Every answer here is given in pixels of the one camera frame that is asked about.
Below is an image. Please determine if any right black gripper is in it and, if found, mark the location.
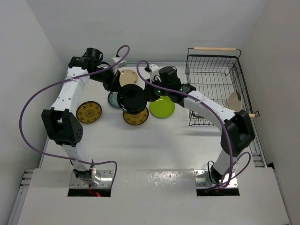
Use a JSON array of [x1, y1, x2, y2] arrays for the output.
[[141, 76, 171, 102]]

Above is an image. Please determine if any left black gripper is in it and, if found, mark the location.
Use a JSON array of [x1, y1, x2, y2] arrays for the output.
[[90, 65, 123, 92]]

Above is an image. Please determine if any black plate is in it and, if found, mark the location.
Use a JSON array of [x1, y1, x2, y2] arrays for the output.
[[117, 84, 147, 114]]

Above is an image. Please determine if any cream plate with flowers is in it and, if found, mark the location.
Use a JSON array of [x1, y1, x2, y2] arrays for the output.
[[226, 91, 243, 112]]

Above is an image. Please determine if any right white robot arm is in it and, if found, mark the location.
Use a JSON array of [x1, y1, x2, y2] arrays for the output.
[[144, 64, 255, 187]]

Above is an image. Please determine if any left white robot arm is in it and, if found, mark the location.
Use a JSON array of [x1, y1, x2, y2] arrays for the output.
[[41, 48, 121, 187]]

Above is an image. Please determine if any blue patterned plate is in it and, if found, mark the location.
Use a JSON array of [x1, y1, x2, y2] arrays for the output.
[[108, 92, 120, 109]]

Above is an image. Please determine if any beige floral plate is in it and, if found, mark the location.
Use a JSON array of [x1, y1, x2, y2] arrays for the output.
[[119, 69, 139, 87]]

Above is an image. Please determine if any lime green plate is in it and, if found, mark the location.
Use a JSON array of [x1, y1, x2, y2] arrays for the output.
[[149, 96, 175, 119]]

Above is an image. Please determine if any middle yellow patterned plate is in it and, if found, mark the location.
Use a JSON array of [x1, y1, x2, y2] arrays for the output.
[[122, 107, 149, 126]]

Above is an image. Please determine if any yellow patterned plate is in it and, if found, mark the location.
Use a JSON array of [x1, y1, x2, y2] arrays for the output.
[[122, 107, 149, 126], [76, 101, 102, 124]]

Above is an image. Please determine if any left yellow patterned plate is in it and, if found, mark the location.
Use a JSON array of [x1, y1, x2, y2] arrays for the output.
[[76, 101, 102, 124]]

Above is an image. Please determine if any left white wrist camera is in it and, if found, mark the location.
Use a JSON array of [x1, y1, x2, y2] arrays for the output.
[[112, 57, 127, 68]]

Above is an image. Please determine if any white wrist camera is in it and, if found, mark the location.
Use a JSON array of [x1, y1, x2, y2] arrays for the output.
[[150, 64, 160, 83], [112, 57, 127, 68]]

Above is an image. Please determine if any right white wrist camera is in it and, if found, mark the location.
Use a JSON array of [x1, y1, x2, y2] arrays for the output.
[[150, 64, 160, 83]]

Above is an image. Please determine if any black wire dish rack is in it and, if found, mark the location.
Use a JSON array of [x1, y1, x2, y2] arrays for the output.
[[185, 47, 260, 117]]

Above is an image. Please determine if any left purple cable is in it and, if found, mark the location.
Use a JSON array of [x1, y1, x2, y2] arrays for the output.
[[19, 45, 131, 181]]

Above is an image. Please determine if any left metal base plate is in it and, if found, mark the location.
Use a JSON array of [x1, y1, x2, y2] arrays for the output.
[[69, 170, 113, 189]]

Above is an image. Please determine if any metal base plate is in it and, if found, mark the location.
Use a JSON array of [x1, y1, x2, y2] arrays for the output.
[[69, 170, 113, 189], [194, 169, 238, 189]]

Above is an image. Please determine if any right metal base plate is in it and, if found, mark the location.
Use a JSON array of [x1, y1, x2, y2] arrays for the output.
[[194, 169, 238, 189]]

